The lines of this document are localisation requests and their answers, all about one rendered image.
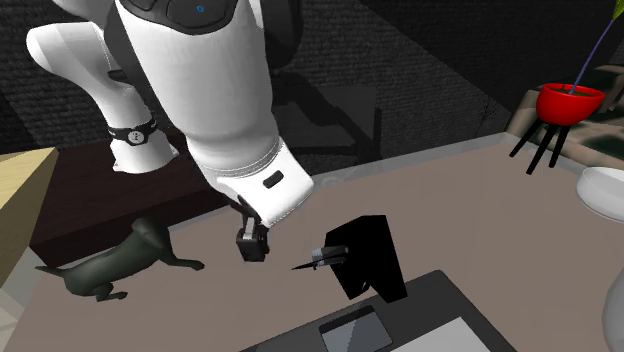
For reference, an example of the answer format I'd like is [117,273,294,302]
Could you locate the grey handled knife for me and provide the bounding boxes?
[290,245,350,272]

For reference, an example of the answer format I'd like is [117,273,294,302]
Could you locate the dark grey laptop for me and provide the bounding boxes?
[237,269,519,352]

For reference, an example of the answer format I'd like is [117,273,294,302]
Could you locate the light wooden cabinet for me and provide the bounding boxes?
[0,146,60,290]

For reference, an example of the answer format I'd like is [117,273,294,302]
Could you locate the red plant pot black legs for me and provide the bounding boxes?
[508,0,624,176]

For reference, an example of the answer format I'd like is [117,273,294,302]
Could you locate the pale grey rounded vase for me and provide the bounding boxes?
[601,278,624,352]

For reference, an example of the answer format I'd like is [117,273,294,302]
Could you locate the dark grey dog figure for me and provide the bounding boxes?
[34,216,206,303]

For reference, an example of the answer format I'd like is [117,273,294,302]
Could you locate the dark maroon robot stand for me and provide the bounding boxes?
[29,127,236,268]

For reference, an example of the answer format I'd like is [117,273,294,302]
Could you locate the black knife block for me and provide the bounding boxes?
[323,214,409,304]

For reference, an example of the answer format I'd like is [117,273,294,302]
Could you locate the black chair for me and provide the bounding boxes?
[270,71,384,164]

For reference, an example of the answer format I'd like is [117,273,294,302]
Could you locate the white bowl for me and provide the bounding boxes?
[576,166,624,224]

